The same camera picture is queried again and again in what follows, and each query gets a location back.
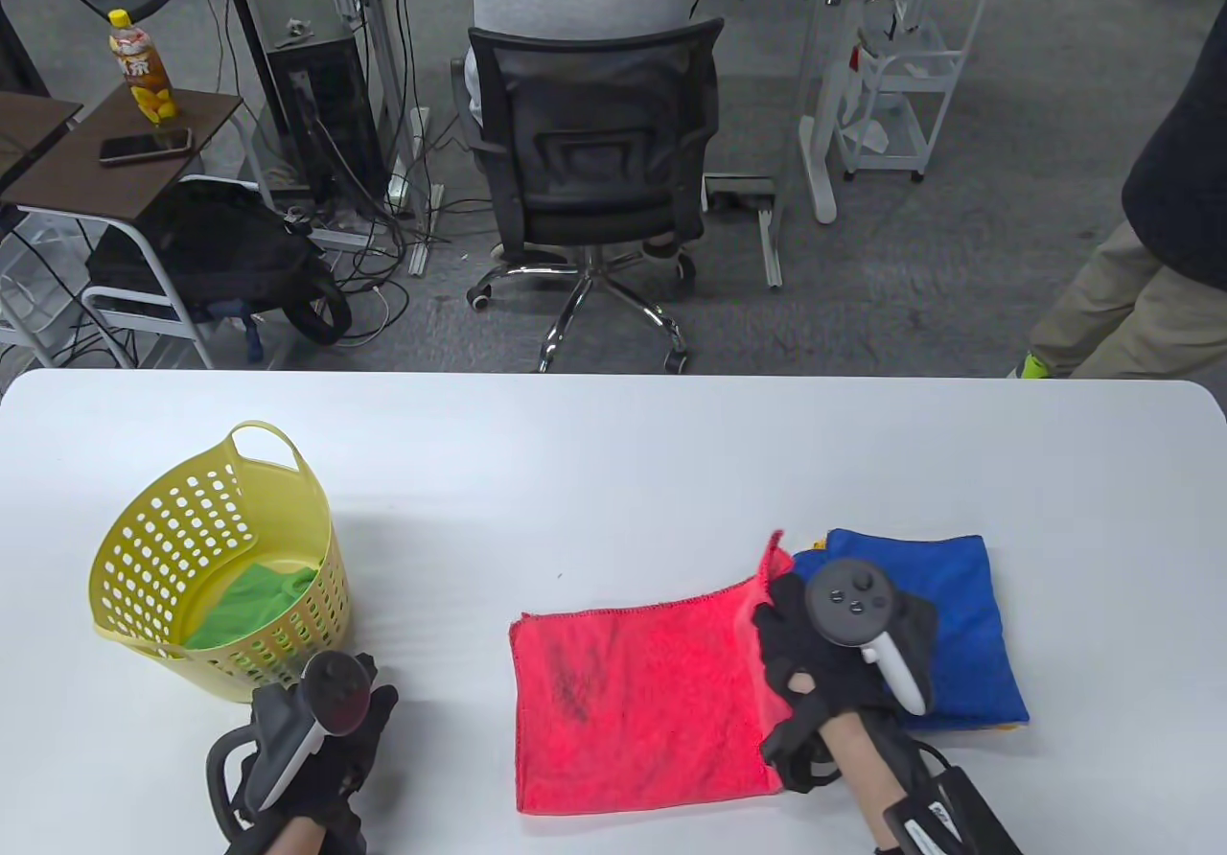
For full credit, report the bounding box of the person's right hand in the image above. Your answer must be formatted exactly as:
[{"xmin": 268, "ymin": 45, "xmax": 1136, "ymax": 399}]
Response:
[{"xmin": 752, "ymin": 572, "xmax": 938, "ymax": 794}]

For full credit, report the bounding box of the brown side table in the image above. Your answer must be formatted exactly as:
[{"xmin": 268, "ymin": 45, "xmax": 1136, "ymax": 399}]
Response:
[{"xmin": 0, "ymin": 79, "xmax": 245, "ymax": 372}]

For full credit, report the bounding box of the black computer tower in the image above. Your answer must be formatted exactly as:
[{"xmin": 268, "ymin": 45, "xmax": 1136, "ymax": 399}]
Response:
[{"xmin": 264, "ymin": 19, "xmax": 389, "ymax": 214}]

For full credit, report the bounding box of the black backpack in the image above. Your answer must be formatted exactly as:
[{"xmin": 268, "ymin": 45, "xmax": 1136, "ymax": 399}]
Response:
[{"xmin": 86, "ymin": 179, "xmax": 354, "ymax": 348}]

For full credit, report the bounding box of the red towel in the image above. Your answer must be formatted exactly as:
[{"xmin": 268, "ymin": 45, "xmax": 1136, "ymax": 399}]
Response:
[{"xmin": 508, "ymin": 530, "xmax": 812, "ymax": 816}]

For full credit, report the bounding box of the person's right forearm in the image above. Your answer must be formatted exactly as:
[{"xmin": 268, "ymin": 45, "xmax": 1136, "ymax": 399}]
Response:
[{"xmin": 822, "ymin": 716, "xmax": 904, "ymax": 855}]

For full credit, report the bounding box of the white rolling cart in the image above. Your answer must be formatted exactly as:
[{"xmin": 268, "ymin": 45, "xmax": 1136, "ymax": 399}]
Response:
[{"xmin": 832, "ymin": 0, "xmax": 988, "ymax": 183}]

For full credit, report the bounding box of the grey left hand controller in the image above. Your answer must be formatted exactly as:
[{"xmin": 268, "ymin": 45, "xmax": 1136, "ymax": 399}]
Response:
[{"xmin": 206, "ymin": 649, "xmax": 377, "ymax": 842}]

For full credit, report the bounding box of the person's left hand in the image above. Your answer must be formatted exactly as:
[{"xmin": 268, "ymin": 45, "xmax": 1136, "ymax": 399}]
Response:
[{"xmin": 225, "ymin": 652, "xmax": 399, "ymax": 851}]

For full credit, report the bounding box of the black foot pedal box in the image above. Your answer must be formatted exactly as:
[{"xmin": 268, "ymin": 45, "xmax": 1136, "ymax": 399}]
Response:
[{"xmin": 705, "ymin": 174, "xmax": 777, "ymax": 216}]

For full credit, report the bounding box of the grey hand controller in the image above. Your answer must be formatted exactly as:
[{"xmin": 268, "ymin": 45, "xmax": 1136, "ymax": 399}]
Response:
[
  {"xmin": 206, "ymin": 649, "xmax": 377, "ymax": 842},
  {"xmin": 803, "ymin": 558, "xmax": 931, "ymax": 717}
]

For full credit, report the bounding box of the grey right hand controller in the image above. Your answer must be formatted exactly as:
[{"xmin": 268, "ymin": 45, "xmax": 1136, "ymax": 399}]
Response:
[{"xmin": 803, "ymin": 558, "xmax": 931, "ymax": 717}]

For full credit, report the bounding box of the blue towel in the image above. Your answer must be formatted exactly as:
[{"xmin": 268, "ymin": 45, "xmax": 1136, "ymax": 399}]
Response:
[{"xmin": 791, "ymin": 527, "xmax": 1031, "ymax": 731}]

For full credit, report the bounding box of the black smartphone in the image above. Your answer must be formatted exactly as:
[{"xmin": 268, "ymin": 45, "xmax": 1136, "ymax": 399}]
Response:
[{"xmin": 99, "ymin": 127, "xmax": 194, "ymax": 168}]

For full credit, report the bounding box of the black wrist-mounted camera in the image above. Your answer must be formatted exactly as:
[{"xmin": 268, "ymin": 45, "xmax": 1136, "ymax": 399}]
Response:
[{"xmin": 868, "ymin": 706, "xmax": 1023, "ymax": 855}]

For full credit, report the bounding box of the yellow-capped drink bottle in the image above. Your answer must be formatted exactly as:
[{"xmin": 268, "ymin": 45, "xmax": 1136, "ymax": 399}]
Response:
[{"xmin": 107, "ymin": 10, "xmax": 180, "ymax": 126}]

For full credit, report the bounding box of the dark brown table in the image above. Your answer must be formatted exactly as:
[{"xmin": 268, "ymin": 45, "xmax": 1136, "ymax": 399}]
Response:
[{"xmin": 0, "ymin": 91, "xmax": 85, "ymax": 187}]

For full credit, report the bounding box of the person's left forearm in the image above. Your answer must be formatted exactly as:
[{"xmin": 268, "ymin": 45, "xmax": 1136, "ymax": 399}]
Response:
[{"xmin": 261, "ymin": 815, "xmax": 335, "ymax": 855}]

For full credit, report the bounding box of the green towel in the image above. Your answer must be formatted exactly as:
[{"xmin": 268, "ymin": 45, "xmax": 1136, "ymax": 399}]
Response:
[{"xmin": 182, "ymin": 563, "xmax": 325, "ymax": 655}]

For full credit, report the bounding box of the black mesh office chair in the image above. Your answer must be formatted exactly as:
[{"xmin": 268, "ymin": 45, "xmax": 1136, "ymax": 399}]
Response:
[{"xmin": 465, "ymin": 16, "xmax": 727, "ymax": 375}]

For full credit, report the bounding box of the bundle of black cables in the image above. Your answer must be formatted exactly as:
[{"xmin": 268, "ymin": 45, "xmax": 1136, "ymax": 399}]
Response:
[{"xmin": 278, "ymin": 0, "xmax": 499, "ymax": 348}]

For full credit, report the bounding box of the yellow perforated plastic basket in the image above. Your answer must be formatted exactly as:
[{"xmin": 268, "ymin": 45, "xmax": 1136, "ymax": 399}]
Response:
[{"xmin": 89, "ymin": 421, "xmax": 353, "ymax": 703}]

